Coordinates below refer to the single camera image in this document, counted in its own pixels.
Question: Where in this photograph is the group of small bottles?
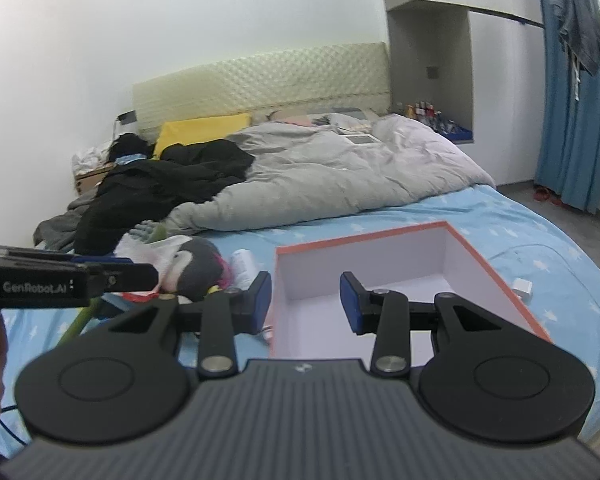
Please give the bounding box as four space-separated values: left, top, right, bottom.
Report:
404 101 462 134

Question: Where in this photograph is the orange cardboard box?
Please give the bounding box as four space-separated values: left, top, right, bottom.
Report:
269 220 553 367

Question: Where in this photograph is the crumpled white cloth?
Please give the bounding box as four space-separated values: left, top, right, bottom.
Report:
71 140 117 177

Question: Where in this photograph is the blue star bedsheet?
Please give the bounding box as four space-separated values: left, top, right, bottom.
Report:
0 182 600 461

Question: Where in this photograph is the dark grey blanket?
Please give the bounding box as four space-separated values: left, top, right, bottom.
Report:
33 194 100 252

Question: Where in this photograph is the green strap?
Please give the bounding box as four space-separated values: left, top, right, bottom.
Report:
55 298 103 347

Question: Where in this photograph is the grey duvet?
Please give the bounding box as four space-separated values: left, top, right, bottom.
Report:
165 112 497 235

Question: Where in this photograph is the black clothing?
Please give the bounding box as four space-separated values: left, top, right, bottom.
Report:
74 140 257 257

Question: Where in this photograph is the white built-in cabinet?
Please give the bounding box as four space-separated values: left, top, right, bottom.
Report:
378 0 549 189

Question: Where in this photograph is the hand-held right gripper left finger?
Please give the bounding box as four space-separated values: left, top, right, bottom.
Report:
107 271 273 380

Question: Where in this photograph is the yellow pillow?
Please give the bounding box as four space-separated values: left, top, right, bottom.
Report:
152 114 254 161

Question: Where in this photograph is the grey white penguin plush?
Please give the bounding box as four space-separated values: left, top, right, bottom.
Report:
160 237 237 305

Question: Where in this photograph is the white squeeze tube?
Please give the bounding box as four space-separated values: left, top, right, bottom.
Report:
230 249 259 287

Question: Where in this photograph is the white tablet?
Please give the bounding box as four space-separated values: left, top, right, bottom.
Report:
337 130 384 145

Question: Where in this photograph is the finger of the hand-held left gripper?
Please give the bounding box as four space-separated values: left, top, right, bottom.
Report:
87 262 160 295
72 255 134 267

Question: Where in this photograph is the black fuzzy item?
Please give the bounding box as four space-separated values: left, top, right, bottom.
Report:
108 132 157 164

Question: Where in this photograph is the red item on floor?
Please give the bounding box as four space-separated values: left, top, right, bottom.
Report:
532 185 567 207

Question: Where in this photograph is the brown cardboard box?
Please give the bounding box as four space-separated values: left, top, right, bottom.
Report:
75 163 117 197

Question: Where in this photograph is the blue curtain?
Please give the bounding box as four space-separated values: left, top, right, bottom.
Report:
532 0 600 215

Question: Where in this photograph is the cream padded headboard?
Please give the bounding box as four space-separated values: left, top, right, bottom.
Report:
132 42 392 142

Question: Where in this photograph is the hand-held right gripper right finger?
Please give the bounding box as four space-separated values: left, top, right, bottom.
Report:
340 271 503 377

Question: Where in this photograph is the white textured towel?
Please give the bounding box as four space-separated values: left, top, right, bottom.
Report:
114 232 182 282

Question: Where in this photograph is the hanging grey blue garment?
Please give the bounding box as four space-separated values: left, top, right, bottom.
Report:
550 0 600 77

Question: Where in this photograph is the patterned pillow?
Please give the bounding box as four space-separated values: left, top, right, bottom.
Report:
266 106 382 130

